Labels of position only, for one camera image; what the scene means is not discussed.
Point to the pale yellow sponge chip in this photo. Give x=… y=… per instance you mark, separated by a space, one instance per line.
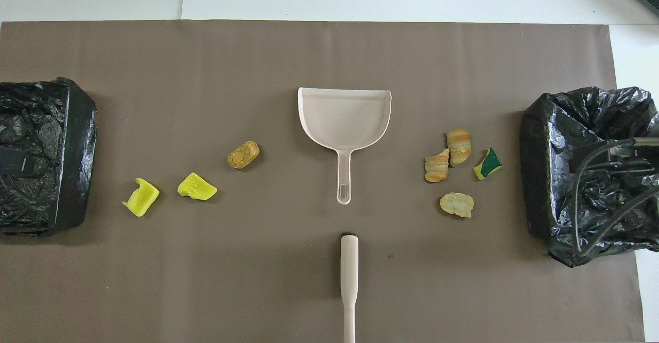
x=456 y=204

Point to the pale pink plastic dustpan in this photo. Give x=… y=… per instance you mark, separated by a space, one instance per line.
x=344 y=121

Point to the small orange striped sponge roll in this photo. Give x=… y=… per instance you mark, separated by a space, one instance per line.
x=437 y=168

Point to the black bag covered flat bin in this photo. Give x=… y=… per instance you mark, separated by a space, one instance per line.
x=77 y=152

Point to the large orange striped sponge roll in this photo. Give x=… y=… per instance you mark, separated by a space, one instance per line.
x=458 y=147

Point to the brown paper table mat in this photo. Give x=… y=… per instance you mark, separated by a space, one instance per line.
x=206 y=75

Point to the yellow sponge piece green-backed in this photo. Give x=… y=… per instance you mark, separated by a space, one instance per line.
x=195 y=187

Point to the open black bag lined bin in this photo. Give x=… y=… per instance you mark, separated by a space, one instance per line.
x=540 y=152

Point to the yellow sponge piece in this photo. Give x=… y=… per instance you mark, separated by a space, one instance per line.
x=141 y=198

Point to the brown cracked sponge lump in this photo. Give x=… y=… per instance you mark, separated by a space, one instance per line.
x=243 y=155

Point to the green-topped yellow sponge wedge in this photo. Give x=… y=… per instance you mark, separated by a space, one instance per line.
x=486 y=165

